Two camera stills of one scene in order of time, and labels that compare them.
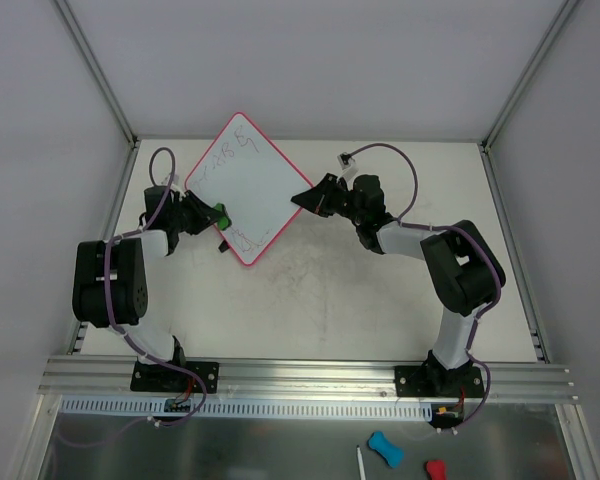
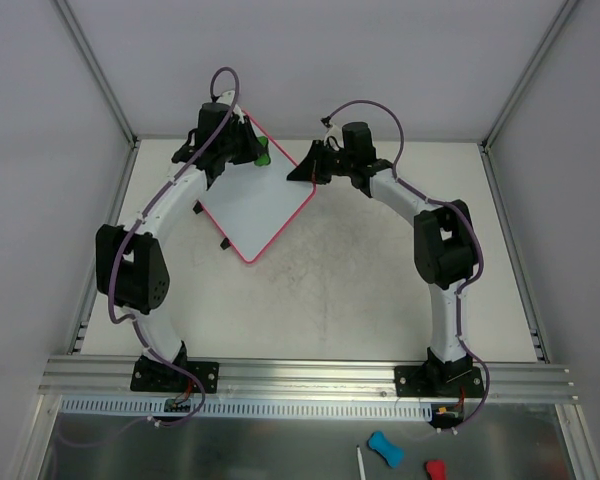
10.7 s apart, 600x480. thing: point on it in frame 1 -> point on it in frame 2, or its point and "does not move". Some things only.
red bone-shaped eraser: (436, 469) does not move
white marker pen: (360, 462) does not move
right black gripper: (333, 195) -> (318, 163)
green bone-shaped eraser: (224, 222) -> (264, 158)
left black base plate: (159, 377) does not move
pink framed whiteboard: (250, 175) does not move
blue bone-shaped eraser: (394, 455) does not move
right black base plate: (428, 381) does not move
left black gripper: (191, 214) -> (247, 145)
